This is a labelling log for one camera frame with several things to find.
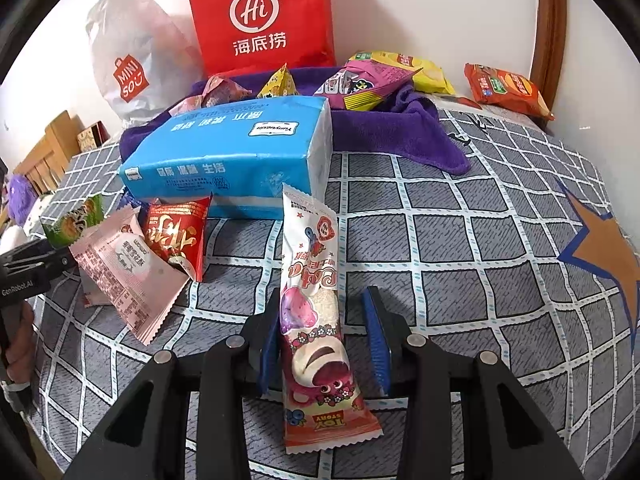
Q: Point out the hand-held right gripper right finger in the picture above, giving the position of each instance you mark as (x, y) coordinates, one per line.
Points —
(377, 340)

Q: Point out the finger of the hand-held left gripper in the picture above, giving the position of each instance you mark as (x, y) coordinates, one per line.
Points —
(52, 265)
(30, 250)

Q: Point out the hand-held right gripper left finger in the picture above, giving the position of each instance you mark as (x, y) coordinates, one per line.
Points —
(267, 355)

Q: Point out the green snack packet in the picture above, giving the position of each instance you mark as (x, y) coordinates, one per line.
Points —
(75, 220)

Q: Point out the pink white snack packet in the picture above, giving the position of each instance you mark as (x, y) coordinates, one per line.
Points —
(95, 292)

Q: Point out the pale pink snack packet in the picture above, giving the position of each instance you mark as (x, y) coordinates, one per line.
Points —
(125, 270)

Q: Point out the long pink snack packet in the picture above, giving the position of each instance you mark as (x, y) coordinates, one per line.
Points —
(310, 285)

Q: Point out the blue snack packet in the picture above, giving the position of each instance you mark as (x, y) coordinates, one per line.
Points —
(131, 202)

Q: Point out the red snack packet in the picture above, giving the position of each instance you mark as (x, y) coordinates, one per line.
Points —
(175, 235)

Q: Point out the pink foil candy packet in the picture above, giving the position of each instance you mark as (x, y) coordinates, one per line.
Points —
(220, 90)

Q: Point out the magenta snack packet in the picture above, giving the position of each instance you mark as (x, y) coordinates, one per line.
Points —
(360, 82)

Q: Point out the yellow triangular snack packet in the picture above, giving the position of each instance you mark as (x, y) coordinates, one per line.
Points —
(277, 85)

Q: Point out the person's left hand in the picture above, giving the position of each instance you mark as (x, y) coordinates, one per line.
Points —
(22, 345)

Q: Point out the white spotted cloth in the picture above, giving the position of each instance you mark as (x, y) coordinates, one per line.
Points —
(35, 215)

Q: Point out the purple plush toy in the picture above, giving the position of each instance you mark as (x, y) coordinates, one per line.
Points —
(20, 197)

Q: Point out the wooden headboard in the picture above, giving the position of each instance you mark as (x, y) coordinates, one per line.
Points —
(55, 145)

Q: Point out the grey checked blanket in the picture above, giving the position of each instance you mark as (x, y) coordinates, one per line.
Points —
(450, 260)

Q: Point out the grey wrist band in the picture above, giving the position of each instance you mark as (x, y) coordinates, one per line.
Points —
(15, 395)

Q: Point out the patterned box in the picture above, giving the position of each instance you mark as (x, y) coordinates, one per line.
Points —
(92, 136)

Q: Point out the blue tissue pack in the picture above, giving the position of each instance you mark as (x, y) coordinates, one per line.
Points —
(225, 160)

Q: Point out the purple towel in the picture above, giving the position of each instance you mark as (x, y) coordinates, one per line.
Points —
(400, 125)

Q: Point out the white plastic bag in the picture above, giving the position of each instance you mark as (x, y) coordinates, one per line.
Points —
(150, 60)

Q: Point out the yellow chips bag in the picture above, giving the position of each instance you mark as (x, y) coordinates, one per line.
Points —
(430, 75)

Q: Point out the orange chips bag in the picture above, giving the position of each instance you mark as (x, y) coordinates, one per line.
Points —
(505, 87)

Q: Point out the red paper bag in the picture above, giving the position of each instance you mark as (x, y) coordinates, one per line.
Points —
(260, 20)

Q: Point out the wooden door frame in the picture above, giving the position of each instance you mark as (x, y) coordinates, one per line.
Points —
(547, 35)

